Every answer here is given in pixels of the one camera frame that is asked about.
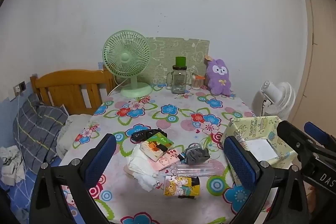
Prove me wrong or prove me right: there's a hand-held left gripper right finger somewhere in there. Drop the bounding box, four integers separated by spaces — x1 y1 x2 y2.
223 135 310 224

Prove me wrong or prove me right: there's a wall socket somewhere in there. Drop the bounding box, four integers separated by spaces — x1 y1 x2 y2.
13 81 27 98

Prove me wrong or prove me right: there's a green cartoon patterned board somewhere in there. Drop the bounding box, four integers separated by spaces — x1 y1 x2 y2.
146 37 210 88

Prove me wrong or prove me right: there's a green orange cartoon tissue pack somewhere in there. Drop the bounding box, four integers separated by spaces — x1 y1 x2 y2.
140 133 174 161

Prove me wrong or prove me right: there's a white charging cable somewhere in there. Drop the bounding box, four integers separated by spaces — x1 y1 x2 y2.
14 91 29 195

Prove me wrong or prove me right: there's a purple plush bunny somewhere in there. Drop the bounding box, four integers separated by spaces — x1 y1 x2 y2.
205 55 232 97

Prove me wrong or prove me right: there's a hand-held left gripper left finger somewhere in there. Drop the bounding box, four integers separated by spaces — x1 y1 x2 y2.
29 133 117 224

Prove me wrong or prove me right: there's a green desk fan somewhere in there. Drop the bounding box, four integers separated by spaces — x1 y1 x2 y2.
102 30 153 98

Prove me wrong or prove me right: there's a blue bedsheet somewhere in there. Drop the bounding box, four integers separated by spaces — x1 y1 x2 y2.
0 156 63 224

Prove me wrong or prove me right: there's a white fan cable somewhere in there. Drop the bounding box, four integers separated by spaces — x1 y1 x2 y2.
107 78 125 96

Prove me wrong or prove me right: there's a white standing fan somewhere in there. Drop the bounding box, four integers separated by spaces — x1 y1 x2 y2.
252 80 296 119

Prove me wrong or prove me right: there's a pink cartoon packet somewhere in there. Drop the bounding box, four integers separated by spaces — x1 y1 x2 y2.
150 149 184 171

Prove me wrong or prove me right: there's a white soft pad pack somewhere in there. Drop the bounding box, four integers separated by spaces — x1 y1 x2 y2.
127 145 164 191

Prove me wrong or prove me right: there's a glass jar with green lid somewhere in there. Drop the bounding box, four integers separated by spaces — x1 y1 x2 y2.
166 56 187 94

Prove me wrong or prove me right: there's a wooden bed headboard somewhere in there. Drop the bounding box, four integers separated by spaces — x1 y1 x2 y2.
30 68 116 115

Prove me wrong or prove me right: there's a black plastic bag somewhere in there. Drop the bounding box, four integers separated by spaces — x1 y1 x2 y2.
131 129 168 143

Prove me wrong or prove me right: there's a crumpled white cloth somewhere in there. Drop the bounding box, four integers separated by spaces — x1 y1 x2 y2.
0 145 25 185

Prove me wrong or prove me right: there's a gray hair scrunchie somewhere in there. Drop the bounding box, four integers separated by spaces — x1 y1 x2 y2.
182 143 210 165

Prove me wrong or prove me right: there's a white paper sheet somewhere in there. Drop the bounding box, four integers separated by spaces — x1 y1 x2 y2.
244 139 280 161

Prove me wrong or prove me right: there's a gray plaid pillow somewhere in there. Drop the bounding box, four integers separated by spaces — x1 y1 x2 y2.
13 93 69 172

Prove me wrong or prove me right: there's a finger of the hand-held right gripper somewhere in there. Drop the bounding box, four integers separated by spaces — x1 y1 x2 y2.
304 122 336 154
277 120 321 161

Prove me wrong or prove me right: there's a yellow cartoon patterned box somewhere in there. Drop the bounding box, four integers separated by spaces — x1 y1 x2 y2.
222 115 298 187

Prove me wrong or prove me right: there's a yellow cartoon tissue pack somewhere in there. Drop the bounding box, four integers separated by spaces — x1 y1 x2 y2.
163 175 200 199

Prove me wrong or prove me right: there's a floral tablecloth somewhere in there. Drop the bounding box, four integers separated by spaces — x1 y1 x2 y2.
56 84 279 224

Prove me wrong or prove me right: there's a beige door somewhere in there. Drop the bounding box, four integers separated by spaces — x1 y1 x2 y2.
298 0 336 135

